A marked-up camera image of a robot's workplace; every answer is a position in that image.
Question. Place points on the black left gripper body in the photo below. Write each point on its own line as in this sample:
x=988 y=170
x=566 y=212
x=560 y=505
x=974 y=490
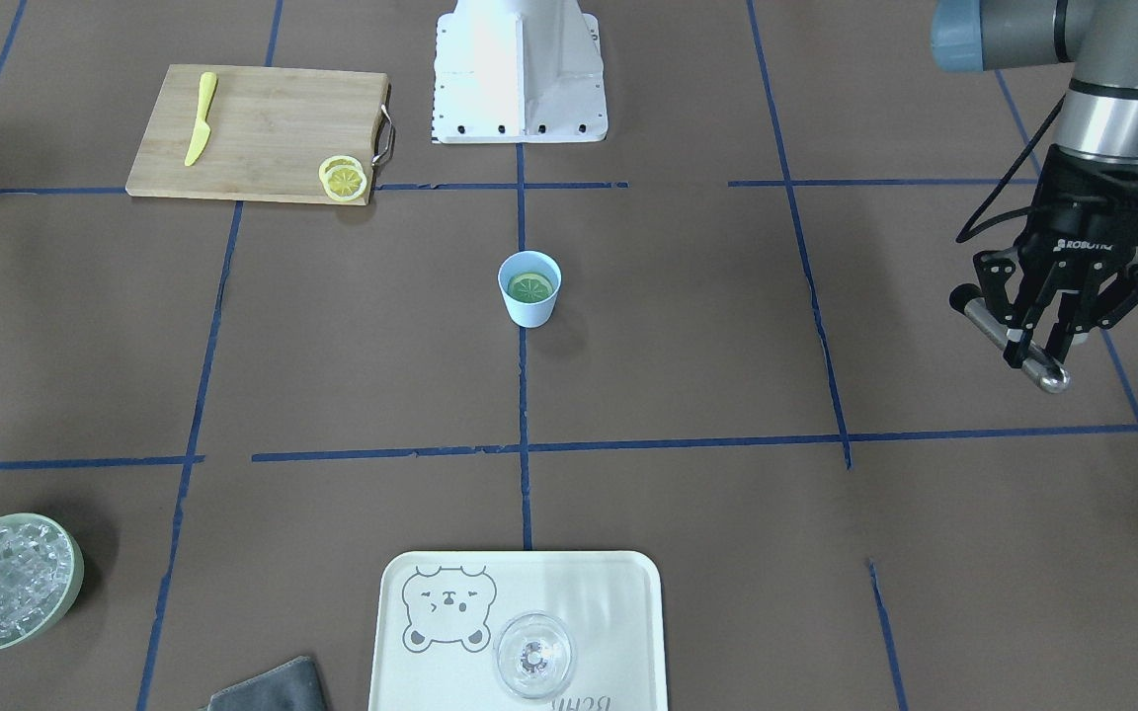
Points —
x=1073 y=240

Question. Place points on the bamboo cutting board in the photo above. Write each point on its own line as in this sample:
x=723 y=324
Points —
x=270 y=129

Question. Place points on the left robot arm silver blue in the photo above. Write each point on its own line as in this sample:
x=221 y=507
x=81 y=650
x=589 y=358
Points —
x=1097 y=117

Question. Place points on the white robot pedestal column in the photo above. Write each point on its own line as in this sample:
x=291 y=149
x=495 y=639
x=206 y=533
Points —
x=519 y=72

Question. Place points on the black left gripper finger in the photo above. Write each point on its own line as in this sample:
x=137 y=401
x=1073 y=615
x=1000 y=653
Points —
x=1071 y=326
x=1021 y=319

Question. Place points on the lime slice in cup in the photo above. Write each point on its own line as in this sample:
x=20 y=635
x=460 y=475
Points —
x=530 y=287

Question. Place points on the light blue plastic cup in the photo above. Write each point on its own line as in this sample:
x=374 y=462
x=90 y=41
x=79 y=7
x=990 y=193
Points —
x=529 y=315

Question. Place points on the green bowl of ice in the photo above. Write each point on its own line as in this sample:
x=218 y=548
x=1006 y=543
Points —
x=41 y=573

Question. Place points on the yellow plastic knife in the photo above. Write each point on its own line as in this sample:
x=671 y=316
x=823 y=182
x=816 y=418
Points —
x=201 y=130

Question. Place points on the grey folded cloth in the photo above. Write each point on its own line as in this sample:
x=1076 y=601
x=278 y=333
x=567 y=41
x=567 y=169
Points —
x=293 y=686

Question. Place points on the steel muddler black tip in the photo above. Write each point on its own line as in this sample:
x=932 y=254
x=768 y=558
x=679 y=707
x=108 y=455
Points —
x=1044 y=371

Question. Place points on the clear wine glass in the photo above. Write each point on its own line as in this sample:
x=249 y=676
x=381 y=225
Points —
x=534 y=657

